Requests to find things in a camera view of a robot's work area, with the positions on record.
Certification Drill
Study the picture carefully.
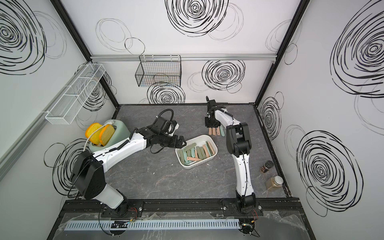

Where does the aluminium wall rail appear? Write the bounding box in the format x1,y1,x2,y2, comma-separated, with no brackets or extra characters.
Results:
1,61,91,181
91,54,277,62

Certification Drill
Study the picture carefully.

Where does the white plastic storage box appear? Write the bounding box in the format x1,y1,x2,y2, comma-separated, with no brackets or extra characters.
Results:
175,135,218,169

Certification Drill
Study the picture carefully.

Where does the orange toast slice right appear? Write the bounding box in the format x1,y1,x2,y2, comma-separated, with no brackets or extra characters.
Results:
99,125,115,146

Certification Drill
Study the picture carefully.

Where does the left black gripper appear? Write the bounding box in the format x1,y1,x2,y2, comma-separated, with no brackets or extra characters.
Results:
158,134,188,148

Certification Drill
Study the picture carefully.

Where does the glass spice jar silver cap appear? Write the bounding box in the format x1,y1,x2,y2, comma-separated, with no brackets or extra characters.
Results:
265,176,284,191

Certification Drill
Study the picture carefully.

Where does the spice jar black cap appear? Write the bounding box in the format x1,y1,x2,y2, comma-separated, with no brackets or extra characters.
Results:
260,161,274,174

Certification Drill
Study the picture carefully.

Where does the green toaster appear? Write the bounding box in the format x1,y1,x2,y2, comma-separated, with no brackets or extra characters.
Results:
85,120,131,153

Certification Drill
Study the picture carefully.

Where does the teal folding fruit knife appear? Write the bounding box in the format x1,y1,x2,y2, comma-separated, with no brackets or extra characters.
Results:
220,126,226,137

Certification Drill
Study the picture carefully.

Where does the black wire basket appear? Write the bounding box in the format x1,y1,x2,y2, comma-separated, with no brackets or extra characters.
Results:
135,55,182,87

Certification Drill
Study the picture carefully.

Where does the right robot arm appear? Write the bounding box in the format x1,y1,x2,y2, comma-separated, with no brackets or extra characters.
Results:
205,97,257,212

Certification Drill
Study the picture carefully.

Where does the aluminium wall rail back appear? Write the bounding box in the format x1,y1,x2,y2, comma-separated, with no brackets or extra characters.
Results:
91,54,277,62

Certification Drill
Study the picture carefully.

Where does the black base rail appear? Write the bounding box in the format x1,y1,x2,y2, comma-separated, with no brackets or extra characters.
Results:
59,198,303,219

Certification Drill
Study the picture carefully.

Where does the grey slotted cable duct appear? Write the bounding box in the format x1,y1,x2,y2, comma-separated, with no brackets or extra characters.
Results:
64,219,241,232

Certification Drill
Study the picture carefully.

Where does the white toaster cable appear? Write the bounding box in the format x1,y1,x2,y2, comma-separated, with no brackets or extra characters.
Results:
82,120,115,152

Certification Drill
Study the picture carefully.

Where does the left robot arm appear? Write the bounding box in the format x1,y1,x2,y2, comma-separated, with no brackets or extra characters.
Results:
71,117,187,217

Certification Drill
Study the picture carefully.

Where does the white wire shelf basket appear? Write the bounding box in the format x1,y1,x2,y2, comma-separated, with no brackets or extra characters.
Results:
45,63,106,125

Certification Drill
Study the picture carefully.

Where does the aluminium wall rail left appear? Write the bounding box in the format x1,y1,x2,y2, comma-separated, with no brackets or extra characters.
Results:
1,61,91,181

